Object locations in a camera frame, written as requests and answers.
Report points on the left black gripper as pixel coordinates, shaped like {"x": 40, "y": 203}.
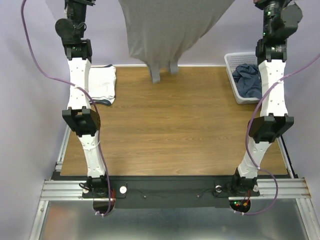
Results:
{"x": 82, "y": 2}

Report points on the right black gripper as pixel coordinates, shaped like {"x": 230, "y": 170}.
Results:
{"x": 261, "y": 2}

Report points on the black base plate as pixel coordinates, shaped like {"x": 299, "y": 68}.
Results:
{"x": 163, "y": 192}

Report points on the grey tank top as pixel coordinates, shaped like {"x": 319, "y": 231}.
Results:
{"x": 160, "y": 31}

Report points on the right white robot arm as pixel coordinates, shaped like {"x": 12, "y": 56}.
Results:
{"x": 273, "y": 120}

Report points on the white plastic basket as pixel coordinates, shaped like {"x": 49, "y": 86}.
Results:
{"x": 232, "y": 60}

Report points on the aluminium frame rail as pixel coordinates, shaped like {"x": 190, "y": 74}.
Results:
{"x": 287, "y": 188}

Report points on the blue tank top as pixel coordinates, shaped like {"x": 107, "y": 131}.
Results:
{"x": 248, "y": 82}

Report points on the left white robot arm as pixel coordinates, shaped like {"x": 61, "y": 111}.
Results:
{"x": 80, "y": 116}

